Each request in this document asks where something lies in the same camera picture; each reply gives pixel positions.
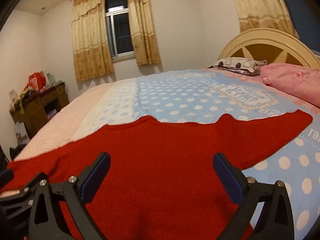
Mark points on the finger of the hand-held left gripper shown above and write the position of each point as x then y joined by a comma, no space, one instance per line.
5,177
21,196

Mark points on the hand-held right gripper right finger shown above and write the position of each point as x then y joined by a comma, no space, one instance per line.
228,180

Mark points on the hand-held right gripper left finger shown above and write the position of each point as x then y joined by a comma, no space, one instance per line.
96,175

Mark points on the red knitted sweater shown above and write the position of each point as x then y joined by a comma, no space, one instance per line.
160,167

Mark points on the black bag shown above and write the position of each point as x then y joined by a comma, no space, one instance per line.
15,153

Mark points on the white printed shopping bag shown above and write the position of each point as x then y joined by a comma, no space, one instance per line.
20,133

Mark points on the brown wooden desk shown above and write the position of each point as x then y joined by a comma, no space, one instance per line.
35,112

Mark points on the purple box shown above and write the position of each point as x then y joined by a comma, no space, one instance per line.
53,113

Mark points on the white card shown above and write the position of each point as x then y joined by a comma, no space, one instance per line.
13,97

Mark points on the green cloth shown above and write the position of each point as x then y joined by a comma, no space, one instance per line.
23,96

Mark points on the pink blue polka dot blanket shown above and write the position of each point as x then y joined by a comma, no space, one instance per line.
187,97

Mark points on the red gift bag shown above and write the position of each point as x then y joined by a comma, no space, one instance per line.
36,81

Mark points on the white teal bag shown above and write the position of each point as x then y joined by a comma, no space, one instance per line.
50,78

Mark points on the white purple patterned pillow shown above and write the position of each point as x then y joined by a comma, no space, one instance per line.
237,63

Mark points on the pink pillow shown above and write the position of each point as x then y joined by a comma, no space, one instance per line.
292,80

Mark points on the cream wooden bed headboard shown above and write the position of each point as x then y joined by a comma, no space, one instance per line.
265,52

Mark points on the wide beige patterned curtain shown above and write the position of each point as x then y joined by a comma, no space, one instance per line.
90,42

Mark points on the barred window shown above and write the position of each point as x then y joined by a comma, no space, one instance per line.
120,30

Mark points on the narrow beige patterned curtain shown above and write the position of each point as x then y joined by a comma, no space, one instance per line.
142,30

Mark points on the beige curtain beside headboard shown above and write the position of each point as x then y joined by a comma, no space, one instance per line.
260,5

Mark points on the dark blue window pane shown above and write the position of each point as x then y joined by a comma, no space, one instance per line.
305,17

